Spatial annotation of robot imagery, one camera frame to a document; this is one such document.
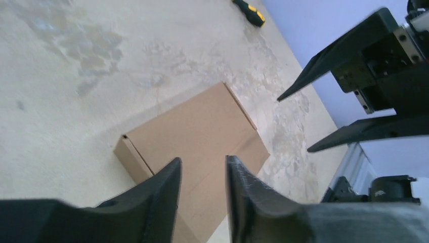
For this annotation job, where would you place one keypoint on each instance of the aluminium frame rail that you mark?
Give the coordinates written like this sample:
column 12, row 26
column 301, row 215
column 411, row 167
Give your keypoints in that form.
column 357, row 169

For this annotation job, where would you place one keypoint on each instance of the brown cardboard box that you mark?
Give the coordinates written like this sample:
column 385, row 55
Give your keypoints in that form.
column 201, row 131

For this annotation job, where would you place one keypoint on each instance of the yellow black screwdriver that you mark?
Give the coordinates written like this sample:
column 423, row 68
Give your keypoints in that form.
column 253, row 16

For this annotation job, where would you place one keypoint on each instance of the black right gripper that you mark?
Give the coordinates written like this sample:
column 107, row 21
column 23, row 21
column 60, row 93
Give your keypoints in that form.
column 385, row 65

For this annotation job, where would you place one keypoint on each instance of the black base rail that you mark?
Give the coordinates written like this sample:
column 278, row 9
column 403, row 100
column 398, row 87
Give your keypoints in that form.
column 342, row 191

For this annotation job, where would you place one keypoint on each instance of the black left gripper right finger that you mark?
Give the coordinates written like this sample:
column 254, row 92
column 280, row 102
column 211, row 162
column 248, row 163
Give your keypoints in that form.
column 258, row 213

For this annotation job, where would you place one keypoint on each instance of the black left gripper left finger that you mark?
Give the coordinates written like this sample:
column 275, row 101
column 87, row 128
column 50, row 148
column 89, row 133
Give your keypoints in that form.
column 144, row 213

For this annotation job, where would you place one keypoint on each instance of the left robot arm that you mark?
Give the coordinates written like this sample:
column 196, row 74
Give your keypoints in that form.
column 395, row 189

